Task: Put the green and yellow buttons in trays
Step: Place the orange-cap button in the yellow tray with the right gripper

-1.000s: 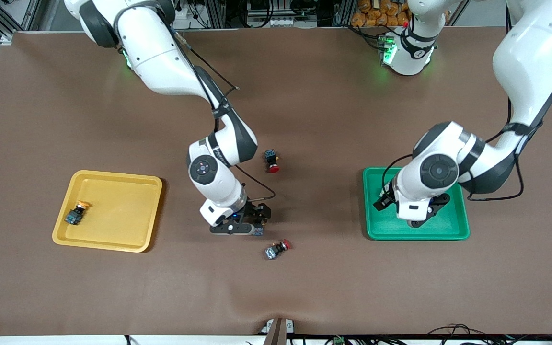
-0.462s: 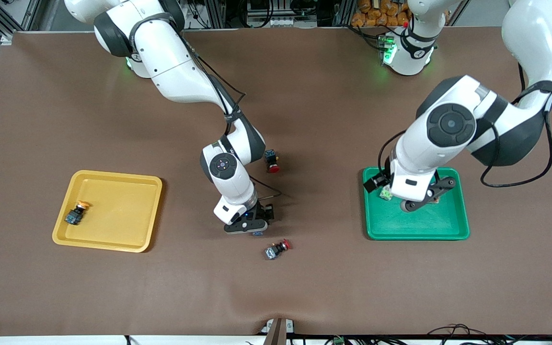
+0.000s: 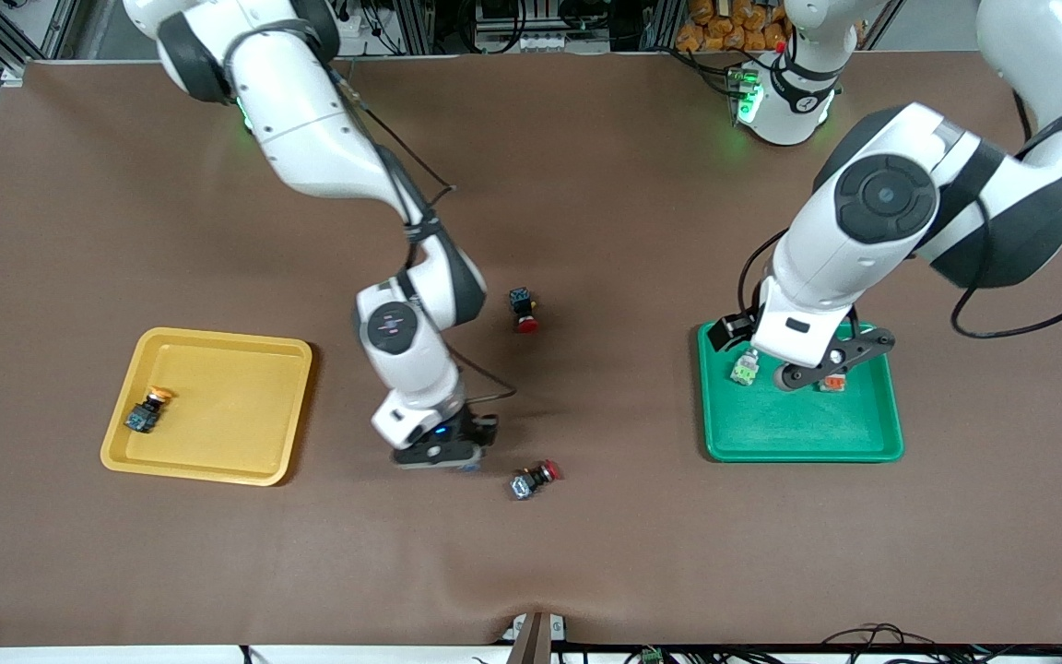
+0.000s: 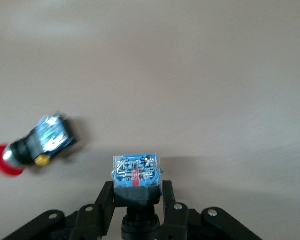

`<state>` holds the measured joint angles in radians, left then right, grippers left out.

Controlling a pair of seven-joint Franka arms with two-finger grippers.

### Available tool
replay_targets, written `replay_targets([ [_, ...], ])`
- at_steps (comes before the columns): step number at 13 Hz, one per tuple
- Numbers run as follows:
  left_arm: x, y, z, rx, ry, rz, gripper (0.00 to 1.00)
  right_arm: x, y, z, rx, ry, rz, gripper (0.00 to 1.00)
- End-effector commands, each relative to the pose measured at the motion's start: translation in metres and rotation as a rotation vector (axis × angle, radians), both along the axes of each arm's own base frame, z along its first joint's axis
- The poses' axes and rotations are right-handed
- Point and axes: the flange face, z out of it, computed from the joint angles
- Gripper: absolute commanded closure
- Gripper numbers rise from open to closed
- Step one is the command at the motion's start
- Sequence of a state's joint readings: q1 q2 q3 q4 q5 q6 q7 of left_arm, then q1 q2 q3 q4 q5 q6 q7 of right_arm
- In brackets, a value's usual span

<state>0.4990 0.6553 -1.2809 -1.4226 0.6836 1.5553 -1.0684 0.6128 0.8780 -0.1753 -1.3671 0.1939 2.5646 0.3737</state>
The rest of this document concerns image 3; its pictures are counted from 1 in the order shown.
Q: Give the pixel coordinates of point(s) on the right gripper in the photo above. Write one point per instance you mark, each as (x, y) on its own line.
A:
(478, 429)

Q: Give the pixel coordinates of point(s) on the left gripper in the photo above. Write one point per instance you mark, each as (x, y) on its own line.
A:
(730, 332)

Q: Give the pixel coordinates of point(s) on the orange switch component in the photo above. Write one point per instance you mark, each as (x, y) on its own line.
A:
(831, 383)

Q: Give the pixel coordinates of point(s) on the green push button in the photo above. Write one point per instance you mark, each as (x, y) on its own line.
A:
(745, 369)

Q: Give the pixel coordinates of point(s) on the yellow mushroom push button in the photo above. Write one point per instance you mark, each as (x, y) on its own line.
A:
(142, 417)

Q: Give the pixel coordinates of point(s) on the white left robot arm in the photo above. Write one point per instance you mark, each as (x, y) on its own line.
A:
(881, 198)

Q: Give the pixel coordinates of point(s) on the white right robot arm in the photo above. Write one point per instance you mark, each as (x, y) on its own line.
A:
(310, 120)

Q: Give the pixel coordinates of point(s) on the green plastic tray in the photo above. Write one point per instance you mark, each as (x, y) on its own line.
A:
(798, 429)

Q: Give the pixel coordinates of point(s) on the red mushroom push button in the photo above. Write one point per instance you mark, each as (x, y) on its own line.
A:
(524, 484)
(520, 300)

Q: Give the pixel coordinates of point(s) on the yellow plastic tray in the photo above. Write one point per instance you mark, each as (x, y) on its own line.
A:
(227, 415)

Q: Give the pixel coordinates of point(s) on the brown table mat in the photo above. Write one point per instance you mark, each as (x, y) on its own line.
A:
(586, 553)

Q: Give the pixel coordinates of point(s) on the pile of orange objects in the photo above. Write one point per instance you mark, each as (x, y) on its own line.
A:
(734, 23)

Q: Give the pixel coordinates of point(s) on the white power strip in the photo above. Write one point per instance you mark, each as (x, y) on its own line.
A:
(526, 42)

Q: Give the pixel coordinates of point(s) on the table edge clamp post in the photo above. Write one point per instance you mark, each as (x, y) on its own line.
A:
(536, 641)

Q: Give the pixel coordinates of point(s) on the silver aluminium frame post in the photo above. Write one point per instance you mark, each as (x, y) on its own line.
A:
(416, 28)

